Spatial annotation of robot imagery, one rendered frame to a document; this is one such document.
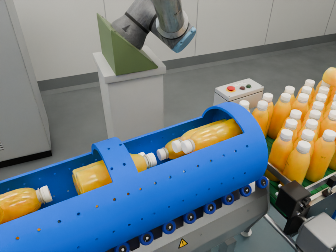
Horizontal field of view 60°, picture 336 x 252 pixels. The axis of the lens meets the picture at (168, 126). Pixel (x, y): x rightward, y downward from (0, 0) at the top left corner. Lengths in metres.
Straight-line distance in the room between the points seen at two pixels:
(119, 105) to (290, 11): 3.67
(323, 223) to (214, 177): 0.50
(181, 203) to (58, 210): 0.31
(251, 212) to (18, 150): 2.02
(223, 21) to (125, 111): 2.82
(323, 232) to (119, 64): 1.07
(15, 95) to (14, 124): 0.25
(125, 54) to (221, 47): 2.99
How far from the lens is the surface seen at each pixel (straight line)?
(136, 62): 1.43
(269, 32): 4.69
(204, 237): 1.04
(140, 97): 1.55
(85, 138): 2.88
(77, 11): 3.50
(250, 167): 0.90
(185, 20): 1.39
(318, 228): 1.17
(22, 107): 2.45
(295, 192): 1.05
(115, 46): 1.38
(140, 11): 1.49
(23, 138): 2.60
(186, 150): 0.86
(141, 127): 1.66
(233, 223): 1.09
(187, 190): 0.79
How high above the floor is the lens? 1.73
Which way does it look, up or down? 36 degrees down
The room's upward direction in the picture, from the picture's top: straight up
